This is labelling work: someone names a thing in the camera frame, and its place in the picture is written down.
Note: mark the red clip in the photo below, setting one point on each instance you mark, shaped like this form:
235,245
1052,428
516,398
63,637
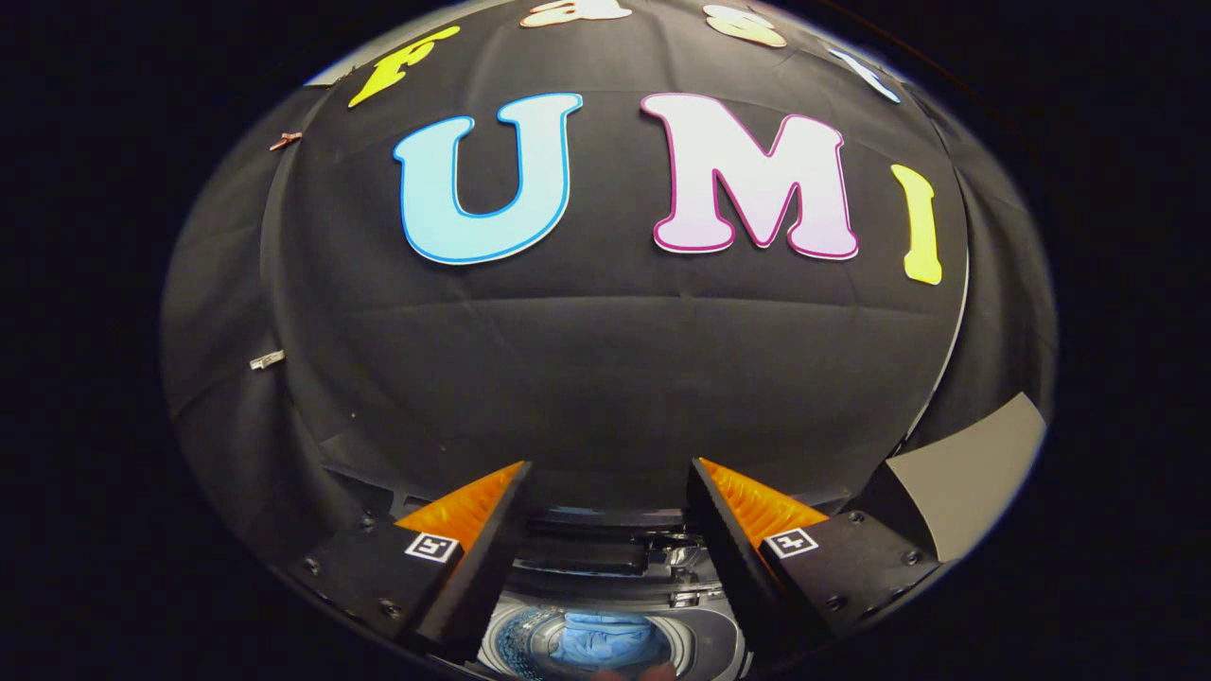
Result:
285,141

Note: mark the black washing machine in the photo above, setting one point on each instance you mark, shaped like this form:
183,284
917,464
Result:
705,643

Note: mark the light blue shirt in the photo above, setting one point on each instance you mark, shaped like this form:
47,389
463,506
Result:
605,638

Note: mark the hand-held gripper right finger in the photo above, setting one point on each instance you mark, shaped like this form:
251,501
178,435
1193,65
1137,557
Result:
728,558

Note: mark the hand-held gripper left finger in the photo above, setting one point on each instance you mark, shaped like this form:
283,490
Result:
487,567

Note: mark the white clip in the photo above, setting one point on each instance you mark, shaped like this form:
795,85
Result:
267,359

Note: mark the black backdrop cloth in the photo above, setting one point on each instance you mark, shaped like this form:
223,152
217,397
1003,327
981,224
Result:
605,359

